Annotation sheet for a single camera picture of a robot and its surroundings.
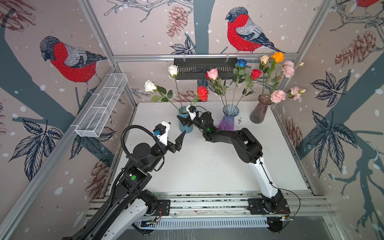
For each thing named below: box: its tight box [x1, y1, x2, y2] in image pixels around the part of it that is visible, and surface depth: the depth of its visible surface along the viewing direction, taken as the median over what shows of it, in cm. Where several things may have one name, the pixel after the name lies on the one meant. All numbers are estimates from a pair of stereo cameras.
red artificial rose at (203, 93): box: [190, 86, 210, 106], surface depth 81 cm
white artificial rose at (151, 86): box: [144, 80, 180, 111], surface depth 75 cm
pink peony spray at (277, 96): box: [270, 86, 306, 104], surface depth 83 cm
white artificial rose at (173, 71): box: [168, 65, 183, 109], surface depth 78 cm
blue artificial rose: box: [231, 59, 247, 110], surface depth 85 cm
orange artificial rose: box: [266, 51, 286, 82], surface depth 89 cm
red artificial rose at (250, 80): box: [233, 69, 263, 113], surface depth 82 cm
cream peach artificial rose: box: [259, 55, 270, 95], surface depth 90 cm
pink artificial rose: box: [207, 68, 228, 107], surface depth 81 cm
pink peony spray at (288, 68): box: [277, 60, 305, 79], surface depth 86 cm
